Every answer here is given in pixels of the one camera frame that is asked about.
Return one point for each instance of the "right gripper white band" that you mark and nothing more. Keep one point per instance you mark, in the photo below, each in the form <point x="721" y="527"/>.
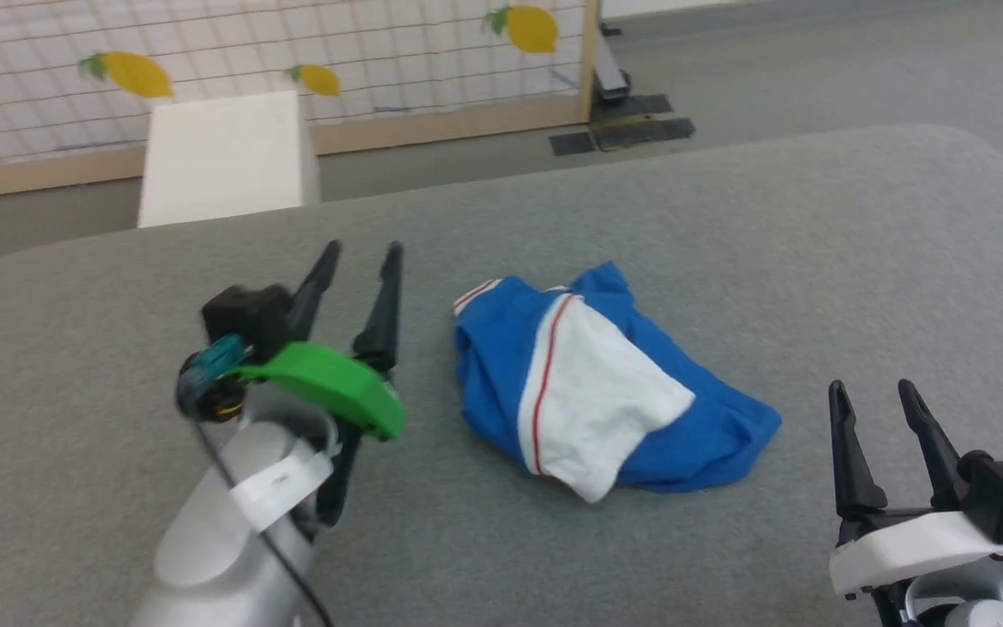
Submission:
<point x="911" y="544"/>

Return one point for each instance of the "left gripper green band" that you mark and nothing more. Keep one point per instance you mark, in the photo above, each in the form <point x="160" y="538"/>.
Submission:
<point x="327" y="379"/>

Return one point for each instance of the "blue Lakers jersey shirt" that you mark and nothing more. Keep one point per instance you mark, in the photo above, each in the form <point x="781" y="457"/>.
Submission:
<point x="501" y="357"/>

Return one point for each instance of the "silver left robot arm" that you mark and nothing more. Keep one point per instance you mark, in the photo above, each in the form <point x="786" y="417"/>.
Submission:
<point x="223" y="549"/>

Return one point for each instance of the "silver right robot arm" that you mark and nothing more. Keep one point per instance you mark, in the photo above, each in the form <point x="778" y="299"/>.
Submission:
<point x="980" y="611"/>

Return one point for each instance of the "white label tag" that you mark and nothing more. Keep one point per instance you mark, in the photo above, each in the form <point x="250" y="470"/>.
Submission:
<point x="279" y="488"/>

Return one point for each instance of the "small black floor mat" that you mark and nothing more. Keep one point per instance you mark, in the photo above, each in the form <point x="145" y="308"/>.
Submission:
<point x="573" y="143"/>

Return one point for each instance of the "black floor mat strip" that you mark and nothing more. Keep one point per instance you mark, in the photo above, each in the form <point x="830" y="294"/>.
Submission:
<point x="645" y="133"/>
<point x="632" y="107"/>

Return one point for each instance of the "grey metal screen foot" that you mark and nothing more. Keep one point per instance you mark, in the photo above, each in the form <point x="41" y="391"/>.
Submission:
<point x="610" y="74"/>

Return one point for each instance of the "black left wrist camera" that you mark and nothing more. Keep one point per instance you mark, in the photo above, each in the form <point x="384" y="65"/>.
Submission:
<point x="245" y="318"/>

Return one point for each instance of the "white box pedestal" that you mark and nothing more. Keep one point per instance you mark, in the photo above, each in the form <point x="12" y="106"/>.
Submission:
<point x="223" y="157"/>

